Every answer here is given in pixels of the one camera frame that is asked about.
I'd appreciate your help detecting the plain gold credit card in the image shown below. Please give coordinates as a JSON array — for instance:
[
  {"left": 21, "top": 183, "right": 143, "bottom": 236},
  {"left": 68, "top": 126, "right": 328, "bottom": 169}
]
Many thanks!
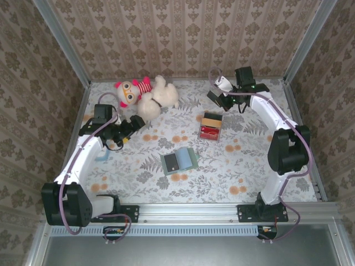
[{"left": 200, "top": 117, "right": 223, "bottom": 129}]

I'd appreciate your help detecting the red credit card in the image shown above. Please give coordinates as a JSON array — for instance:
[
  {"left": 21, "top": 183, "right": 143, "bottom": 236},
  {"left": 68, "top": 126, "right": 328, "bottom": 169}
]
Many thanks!
[{"left": 199, "top": 126, "right": 222, "bottom": 141}]

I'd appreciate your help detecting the black credit card with chip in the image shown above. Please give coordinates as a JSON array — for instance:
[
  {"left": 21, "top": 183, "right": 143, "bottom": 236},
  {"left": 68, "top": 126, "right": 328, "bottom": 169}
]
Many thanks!
[{"left": 163, "top": 153, "right": 180, "bottom": 173}]

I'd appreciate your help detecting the green card holder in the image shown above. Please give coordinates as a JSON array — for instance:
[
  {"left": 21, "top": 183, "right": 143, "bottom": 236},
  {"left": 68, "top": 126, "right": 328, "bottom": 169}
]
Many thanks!
[{"left": 160, "top": 147, "right": 200, "bottom": 177}]

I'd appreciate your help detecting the plush doll with orange glasses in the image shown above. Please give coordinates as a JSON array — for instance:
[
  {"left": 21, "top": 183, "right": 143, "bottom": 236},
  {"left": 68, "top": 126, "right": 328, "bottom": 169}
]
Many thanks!
[{"left": 115, "top": 76, "right": 154, "bottom": 109}]

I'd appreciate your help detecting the pale blue plastic tray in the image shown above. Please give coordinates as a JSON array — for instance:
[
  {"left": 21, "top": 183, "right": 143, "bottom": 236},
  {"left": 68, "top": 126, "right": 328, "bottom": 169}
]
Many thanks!
[{"left": 95, "top": 149, "right": 109, "bottom": 163}]

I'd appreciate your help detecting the cream plush teddy bear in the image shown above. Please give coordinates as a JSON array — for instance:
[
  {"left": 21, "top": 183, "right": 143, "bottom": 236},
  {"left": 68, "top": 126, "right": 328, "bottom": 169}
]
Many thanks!
[{"left": 138, "top": 74, "right": 180, "bottom": 120}]

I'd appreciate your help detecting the floral patterned tablecloth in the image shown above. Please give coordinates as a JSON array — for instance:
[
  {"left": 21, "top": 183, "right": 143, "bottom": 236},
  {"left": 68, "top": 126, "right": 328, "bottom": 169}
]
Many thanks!
[{"left": 57, "top": 78, "right": 322, "bottom": 204}]

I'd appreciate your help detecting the grey metal panel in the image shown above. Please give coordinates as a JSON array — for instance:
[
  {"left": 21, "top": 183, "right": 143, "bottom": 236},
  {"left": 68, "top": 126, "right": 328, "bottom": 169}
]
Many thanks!
[{"left": 41, "top": 224, "right": 347, "bottom": 266}]

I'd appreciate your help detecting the aluminium side rail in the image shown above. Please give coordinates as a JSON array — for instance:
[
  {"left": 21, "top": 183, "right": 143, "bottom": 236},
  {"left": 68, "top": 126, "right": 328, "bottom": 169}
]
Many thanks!
[
  {"left": 52, "top": 83, "right": 92, "bottom": 204},
  {"left": 282, "top": 80, "right": 326, "bottom": 202}
]

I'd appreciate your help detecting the aluminium frame post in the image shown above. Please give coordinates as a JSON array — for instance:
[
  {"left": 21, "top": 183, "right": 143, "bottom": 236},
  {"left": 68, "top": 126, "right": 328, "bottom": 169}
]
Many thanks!
[
  {"left": 283, "top": 0, "right": 339, "bottom": 84},
  {"left": 31, "top": 0, "right": 93, "bottom": 86}
]

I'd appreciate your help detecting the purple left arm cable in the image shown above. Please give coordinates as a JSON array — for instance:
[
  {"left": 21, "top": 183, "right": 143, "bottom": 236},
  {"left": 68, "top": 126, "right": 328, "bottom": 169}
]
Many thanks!
[{"left": 60, "top": 92, "right": 131, "bottom": 245}]

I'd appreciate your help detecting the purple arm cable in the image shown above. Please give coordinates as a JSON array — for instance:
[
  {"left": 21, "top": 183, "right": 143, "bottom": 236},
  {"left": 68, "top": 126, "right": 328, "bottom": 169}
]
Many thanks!
[
  {"left": 60, "top": 92, "right": 131, "bottom": 245},
  {"left": 208, "top": 65, "right": 312, "bottom": 244}
]

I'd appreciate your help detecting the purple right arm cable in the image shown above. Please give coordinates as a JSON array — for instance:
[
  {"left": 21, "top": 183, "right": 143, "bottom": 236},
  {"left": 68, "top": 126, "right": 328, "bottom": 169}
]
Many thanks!
[{"left": 208, "top": 65, "right": 312, "bottom": 244}]

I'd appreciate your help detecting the small wired circuit board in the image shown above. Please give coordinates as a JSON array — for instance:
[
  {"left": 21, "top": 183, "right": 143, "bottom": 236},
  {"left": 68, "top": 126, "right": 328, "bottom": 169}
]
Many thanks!
[
  {"left": 257, "top": 226, "right": 278, "bottom": 239},
  {"left": 103, "top": 226, "right": 130, "bottom": 241}
]

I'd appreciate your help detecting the aluminium mounting rail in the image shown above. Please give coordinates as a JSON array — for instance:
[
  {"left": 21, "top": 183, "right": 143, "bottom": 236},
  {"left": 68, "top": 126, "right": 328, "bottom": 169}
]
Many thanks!
[{"left": 41, "top": 203, "right": 341, "bottom": 224}]

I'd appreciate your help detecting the slotted grey cable duct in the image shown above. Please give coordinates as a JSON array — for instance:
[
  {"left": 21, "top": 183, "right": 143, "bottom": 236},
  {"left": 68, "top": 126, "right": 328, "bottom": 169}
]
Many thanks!
[{"left": 50, "top": 224, "right": 258, "bottom": 237}]

